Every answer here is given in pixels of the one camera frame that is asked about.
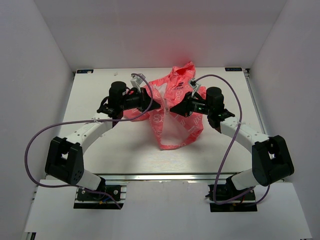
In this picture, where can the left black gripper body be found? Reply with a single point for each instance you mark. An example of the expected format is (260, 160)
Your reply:
(137, 100)

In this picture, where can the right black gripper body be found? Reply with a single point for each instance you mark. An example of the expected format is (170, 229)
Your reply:
(195, 105)

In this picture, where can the silver zipper slider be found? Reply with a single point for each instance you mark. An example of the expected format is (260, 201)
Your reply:
(166, 110)

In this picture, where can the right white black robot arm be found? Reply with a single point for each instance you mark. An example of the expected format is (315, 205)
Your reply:
(270, 157)

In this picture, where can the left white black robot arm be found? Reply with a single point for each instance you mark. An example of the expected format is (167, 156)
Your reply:
(65, 159)

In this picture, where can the blue label right corner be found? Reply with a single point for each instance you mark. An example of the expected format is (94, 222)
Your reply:
(233, 69)

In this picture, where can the blue label corner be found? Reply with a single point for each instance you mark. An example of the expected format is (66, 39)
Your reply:
(233, 69)
(84, 71)

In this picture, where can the blue label left corner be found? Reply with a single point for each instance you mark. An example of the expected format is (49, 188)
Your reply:
(84, 71)

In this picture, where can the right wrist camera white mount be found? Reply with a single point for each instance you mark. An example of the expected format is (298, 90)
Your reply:
(194, 85)

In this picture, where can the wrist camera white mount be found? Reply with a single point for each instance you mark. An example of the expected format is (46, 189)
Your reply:
(136, 80)
(194, 85)

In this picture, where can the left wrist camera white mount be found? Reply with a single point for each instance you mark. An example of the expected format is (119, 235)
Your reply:
(136, 80)

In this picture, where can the aluminium rail front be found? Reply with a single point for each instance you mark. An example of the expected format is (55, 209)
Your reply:
(159, 176)

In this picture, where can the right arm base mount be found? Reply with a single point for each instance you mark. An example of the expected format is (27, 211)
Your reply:
(225, 191)

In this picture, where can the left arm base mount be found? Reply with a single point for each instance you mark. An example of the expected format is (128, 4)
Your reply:
(111, 196)

